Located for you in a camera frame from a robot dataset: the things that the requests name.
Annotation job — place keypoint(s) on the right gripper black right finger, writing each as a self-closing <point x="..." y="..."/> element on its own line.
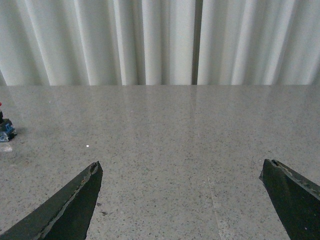
<point x="295" y="199"/>

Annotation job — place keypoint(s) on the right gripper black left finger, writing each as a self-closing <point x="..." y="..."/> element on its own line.
<point x="66" y="215"/>

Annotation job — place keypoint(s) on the red mushroom push button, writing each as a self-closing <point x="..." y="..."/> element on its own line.
<point x="7" y="129"/>

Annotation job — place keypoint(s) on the white pleated curtain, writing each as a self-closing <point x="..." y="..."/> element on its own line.
<point x="159" y="42"/>

